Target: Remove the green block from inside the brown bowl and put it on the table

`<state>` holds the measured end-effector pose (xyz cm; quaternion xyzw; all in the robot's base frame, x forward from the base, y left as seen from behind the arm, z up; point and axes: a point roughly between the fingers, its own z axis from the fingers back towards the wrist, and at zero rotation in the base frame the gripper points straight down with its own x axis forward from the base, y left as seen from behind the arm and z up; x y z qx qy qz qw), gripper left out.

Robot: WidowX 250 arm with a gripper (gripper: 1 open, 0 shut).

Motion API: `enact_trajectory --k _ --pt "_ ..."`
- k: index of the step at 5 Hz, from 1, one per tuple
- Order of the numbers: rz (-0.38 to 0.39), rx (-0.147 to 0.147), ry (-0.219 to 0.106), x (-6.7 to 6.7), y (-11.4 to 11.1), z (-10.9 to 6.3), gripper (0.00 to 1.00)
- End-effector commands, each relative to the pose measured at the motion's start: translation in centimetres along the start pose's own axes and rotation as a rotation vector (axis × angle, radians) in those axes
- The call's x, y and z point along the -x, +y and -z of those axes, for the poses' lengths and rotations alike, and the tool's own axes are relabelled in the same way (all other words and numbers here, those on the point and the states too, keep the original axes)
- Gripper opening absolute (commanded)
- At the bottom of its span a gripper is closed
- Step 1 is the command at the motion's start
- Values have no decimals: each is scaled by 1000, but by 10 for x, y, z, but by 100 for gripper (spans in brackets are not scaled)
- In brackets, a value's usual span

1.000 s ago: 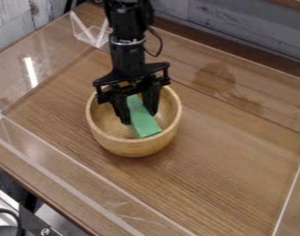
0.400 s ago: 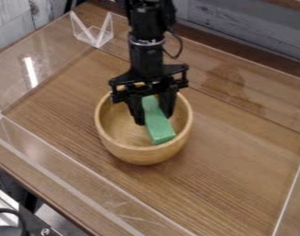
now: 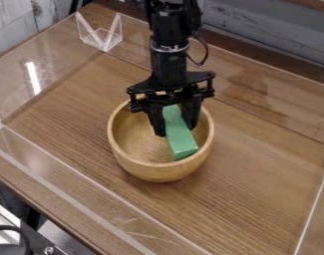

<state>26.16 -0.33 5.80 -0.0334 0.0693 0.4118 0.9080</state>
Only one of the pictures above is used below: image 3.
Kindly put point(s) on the clear acrylic corner bracket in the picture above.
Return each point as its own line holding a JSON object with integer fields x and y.
{"x": 103, "y": 39}

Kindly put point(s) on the brown wooden bowl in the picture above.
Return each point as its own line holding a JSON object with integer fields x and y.
{"x": 142, "y": 153}

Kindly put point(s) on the black metal table bracket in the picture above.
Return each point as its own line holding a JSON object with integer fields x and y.
{"x": 40, "y": 246}

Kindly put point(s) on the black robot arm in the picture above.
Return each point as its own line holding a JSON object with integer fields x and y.
{"x": 174, "y": 20}

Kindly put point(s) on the green rectangular block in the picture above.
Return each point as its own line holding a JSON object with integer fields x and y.
{"x": 178, "y": 136}

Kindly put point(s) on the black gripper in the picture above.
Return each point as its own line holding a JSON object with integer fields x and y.
{"x": 170, "y": 85}

